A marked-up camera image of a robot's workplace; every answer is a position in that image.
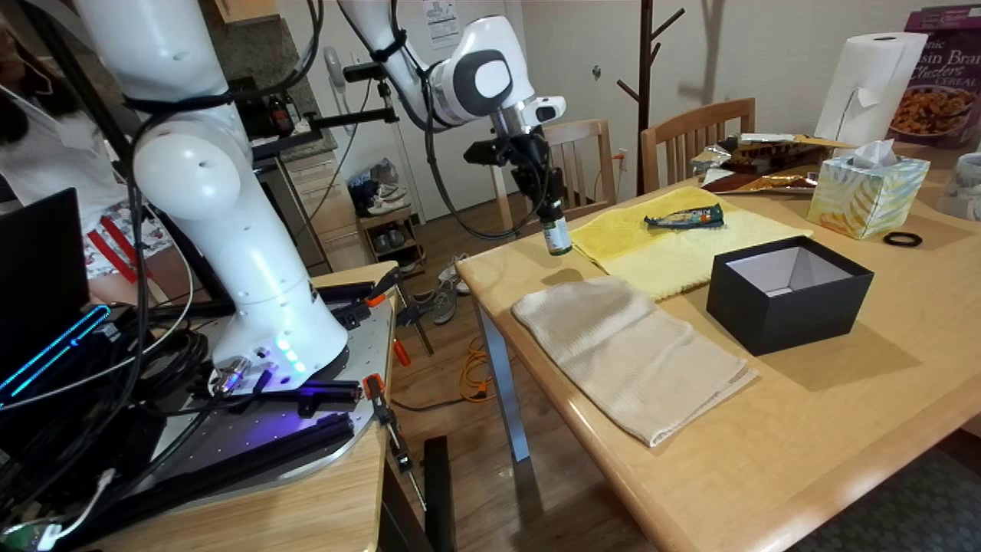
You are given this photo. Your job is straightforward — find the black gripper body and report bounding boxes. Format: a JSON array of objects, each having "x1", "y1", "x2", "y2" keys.
[{"x1": 463, "y1": 130, "x2": 560, "y2": 201}]

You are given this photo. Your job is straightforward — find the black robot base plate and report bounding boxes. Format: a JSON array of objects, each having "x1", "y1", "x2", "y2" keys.
[{"x1": 56, "y1": 379, "x2": 362, "y2": 552}]

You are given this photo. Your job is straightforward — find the left wooden chair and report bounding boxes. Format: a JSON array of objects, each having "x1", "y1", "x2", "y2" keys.
[{"x1": 491, "y1": 120, "x2": 617, "y2": 237}]

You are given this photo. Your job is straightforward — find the black monitor screen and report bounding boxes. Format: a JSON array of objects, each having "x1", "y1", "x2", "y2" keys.
[{"x1": 0, "y1": 191, "x2": 88, "y2": 374}]

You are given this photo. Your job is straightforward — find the small green-capped bottle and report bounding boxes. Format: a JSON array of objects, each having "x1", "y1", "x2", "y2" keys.
[{"x1": 542, "y1": 219, "x2": 574, "y2": 255}]

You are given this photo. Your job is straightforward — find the patterned tissue box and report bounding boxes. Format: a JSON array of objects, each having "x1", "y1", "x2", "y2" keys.
[{"x1": 810, "y1": 138, "x2": 929, "y2": 239}]

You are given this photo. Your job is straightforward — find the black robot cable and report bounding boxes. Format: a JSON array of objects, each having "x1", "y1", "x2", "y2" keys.
[{"x1": 333, "y1": 0, "x2": 546, "y2": 245}]

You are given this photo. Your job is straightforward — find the yellow cloth mat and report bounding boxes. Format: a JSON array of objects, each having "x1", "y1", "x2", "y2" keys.
[{"x1": 570, "y1": 186, "x2": 800, "y2": 302}]

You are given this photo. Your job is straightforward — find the shoe rack with shoes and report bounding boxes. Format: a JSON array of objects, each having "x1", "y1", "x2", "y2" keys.
[{"x1": 347, "y1": 160, "x2": 419, "y2": 270}]

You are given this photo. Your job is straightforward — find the black camera on stand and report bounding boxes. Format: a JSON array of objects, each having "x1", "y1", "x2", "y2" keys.
[{"x1": 307, "y1": 57, "x2": 412, "y2": 136}]

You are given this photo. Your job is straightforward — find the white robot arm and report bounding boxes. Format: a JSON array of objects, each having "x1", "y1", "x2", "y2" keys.
[{"x1": 73, "y1": 0, "x2": 570, "y2": 397}]

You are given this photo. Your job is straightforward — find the dark coat stand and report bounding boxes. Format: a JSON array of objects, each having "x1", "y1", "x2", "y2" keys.
[{"x1": 617, "y1": 0, "x2": 685, "y2": 196}]

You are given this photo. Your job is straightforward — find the wooden chair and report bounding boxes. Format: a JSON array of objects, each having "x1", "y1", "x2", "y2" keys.
[
  {"x1": 491, "y1": 120, "x2": 617, "y2": 237},
  {"x1": 640, "y1": 99, "x2": 755, "y2": 194}
]

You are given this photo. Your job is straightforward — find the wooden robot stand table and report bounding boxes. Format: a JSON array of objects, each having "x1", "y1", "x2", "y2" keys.
[{"x1": 92, "y1": 261, "x2": 453, "y2": 552}]

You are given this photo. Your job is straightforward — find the dark snack wrapper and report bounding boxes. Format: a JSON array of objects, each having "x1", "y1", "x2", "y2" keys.
[{"x1": 643, "y1": 201, "x2": 722, "y2": 229}]

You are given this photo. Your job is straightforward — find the black open box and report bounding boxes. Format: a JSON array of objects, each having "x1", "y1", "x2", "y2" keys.
[{"x1": 707, "y1": 237, "x2": 874, "y2": 356}]

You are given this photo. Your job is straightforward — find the purple food box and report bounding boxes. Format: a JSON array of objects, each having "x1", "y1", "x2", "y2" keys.
[{"x1": 890, "y1": 4, "x2": 981, "y2": 147}]

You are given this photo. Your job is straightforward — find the brown snack packets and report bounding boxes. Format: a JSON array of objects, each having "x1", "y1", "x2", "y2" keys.
[{"x1": 691, "y1": 131, "x2": 837, "y2": 196}]

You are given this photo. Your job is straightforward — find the beige folded towel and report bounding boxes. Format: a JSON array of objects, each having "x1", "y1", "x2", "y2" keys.
[{"x1": 511, "y1": 276, "x2": 755, "y2": 448}]

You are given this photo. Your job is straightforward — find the white paper towel roll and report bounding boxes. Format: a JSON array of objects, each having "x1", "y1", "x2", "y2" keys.
[{"x1": 816, "y1": 35, "x2": 925, "y2": 143}]

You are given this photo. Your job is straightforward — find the right wooden chair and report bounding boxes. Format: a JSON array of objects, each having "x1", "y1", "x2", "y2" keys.
[{"x1": 640, "y1": 99, "x2": 755, "y2": 194}]

